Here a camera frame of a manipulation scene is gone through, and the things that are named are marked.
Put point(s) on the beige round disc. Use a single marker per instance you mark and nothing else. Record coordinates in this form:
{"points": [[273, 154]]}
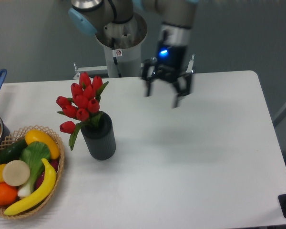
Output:
{"points": [[16, 173]]}

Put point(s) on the green cucumber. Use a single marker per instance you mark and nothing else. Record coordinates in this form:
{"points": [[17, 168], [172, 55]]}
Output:
{"points": [[12, 152]]}

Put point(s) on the red tulip bouquet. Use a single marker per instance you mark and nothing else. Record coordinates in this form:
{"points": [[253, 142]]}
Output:
{"points": [[83, 106]]}

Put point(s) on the white metal frame bracket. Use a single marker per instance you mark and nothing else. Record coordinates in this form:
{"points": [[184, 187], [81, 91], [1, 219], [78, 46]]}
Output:
{"points": [[102, 71]]}

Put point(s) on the orange fruit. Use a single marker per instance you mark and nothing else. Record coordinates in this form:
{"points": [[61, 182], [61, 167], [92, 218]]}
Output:
{"points": [[8, 194]]}

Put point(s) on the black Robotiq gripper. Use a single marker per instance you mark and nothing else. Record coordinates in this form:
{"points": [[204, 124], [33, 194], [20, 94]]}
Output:
{"points": [[166, 65]]}

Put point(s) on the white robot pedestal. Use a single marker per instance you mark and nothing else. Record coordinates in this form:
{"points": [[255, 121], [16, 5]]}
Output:
{"points": [[122, 46]]}

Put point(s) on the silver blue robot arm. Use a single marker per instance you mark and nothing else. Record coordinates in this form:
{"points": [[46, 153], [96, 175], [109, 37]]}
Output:
{"points": [[90, 17]]}

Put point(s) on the dark grey ribbed vase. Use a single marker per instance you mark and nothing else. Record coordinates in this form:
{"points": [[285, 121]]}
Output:
{"points": [[100, 142]]}

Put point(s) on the yellow banana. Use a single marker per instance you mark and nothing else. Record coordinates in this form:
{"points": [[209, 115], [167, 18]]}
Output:
{"points": [[38, 195]]}

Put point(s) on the purple red vegetable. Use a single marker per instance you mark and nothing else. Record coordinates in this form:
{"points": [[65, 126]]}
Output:
{"points": [[39, 181]]}

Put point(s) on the green bok choy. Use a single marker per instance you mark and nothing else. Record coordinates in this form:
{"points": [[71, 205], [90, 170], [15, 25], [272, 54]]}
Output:
{"points": [[32, 155]]}

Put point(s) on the woven wicker basket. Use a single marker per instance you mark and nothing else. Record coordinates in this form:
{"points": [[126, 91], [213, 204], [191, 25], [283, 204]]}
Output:
{"points": [[19, 135]]}

